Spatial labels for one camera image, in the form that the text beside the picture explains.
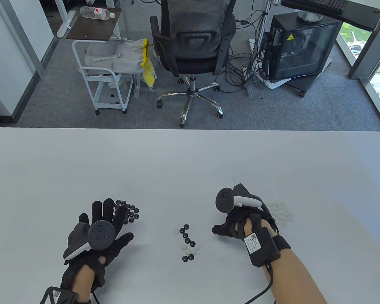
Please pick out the black keyboard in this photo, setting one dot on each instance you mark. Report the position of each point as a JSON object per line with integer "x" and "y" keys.
{"x": 331, "y": 4}

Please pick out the black white hand controller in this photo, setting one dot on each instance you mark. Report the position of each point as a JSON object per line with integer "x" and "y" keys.
{"x": 223, "y": 199}
{"x": 102, "y": 236}

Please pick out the small brown side table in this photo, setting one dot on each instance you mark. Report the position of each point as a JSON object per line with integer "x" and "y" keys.
{"x": 91, "y": 30}

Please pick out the group of white go stones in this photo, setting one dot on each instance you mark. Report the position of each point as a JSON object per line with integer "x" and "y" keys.
{"x": 281, "y": 212}

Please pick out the pile of mixed go stones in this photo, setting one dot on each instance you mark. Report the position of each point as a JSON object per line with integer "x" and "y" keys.
{"x": 185, "y": 236}

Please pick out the yellow plastic bag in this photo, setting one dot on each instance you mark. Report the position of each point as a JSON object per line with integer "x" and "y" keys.
{"x": 148, "y": 74}

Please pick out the white bowl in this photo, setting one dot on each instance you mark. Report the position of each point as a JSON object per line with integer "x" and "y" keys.
{"x": 310, "y": 17}

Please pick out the white desk leg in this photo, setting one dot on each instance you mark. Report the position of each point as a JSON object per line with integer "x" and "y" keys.
{"x": 66, "y": 25}

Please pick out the aluminium profile stand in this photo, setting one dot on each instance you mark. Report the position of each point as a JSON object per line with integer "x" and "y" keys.
{"x": 250, "y": 90}

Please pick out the white metal cart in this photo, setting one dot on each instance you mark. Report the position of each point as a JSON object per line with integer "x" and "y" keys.
{"x": 107, "y": 103}

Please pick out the black framed wrist camera module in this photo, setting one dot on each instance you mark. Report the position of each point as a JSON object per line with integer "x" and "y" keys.
{"x": 58, "y": 296}

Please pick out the black computer tower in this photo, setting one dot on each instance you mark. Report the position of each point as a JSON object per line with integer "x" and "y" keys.
{"x": 304, "y": 47}

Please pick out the black rolling platform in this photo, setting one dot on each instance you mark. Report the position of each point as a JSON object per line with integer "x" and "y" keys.
{"x": 304, "y": 83}

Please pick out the black mesh office chair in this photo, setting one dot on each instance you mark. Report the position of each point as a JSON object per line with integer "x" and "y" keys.
{"x": 193, "y": 63}

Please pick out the grey fabric bag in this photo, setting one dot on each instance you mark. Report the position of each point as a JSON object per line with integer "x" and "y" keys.
{"x": 126, "y": 57}

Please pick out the person's left hand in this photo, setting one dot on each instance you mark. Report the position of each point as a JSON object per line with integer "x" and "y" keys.
{"x": 108, "y": 210}

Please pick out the clear plastic water bottle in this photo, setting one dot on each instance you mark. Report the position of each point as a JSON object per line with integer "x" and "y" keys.
{"x": 95, "y": 12}

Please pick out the person's right hand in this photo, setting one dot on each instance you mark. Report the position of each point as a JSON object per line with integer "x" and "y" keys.
{"x": 231, "y": 226}

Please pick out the black boxed wrist camera module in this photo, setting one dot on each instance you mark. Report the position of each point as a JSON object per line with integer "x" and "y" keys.
{"x": 264, "y": 248}

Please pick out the group of black go stones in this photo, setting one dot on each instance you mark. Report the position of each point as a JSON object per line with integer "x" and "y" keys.
{"x": 133, "y": 212}

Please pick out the black desk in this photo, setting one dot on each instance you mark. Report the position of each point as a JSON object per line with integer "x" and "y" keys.
{"x": 357, "y": 15}

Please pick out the white papers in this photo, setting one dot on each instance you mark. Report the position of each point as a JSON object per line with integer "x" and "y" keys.
{"x": 275, "y": 84}

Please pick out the person's right forearm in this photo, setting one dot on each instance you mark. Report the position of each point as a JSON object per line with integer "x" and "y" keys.
{"x": 294, "y": 278}

